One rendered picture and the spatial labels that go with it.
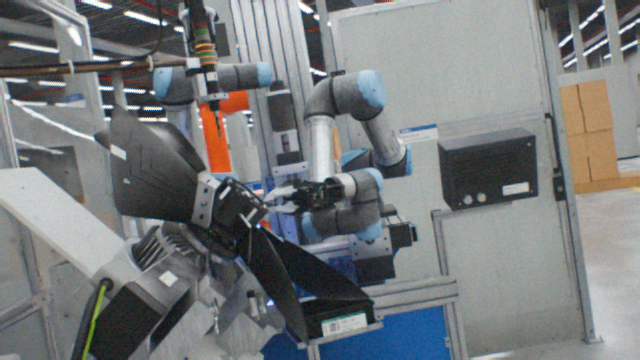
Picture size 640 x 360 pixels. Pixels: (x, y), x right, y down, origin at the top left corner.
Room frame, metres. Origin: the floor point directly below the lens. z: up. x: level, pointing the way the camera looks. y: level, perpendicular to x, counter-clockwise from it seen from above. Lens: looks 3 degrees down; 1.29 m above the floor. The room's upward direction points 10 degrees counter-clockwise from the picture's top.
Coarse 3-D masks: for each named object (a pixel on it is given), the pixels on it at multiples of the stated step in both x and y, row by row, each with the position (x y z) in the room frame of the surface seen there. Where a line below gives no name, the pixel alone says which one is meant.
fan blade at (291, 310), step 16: (256, 240) 1.12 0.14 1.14; (256, 256) 1.14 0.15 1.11; (272, 256) 1.03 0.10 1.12; (256, 272) 1.15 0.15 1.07; (272, 272) 1.07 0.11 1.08; (272, 288) 1.09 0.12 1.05; (288, 288) 0.99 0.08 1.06; (288, 304) 1.04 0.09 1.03; (288, 320) 1.07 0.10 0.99; (304, 320) 0.99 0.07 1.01; (304, 336) 1.03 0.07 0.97
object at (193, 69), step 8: (192, 64) 1.32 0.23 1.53; (192, 72) 1.31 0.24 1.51; (200, 72) 1.32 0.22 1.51; (192, 80) 1.34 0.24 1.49; (200, 80) 1.33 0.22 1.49; (200, 88) 1.32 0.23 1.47; (200, 96) 1.33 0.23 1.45; (208, 96) 1.32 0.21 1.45; (216, 96) 1.32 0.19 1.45; (224, 96) 1.34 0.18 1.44
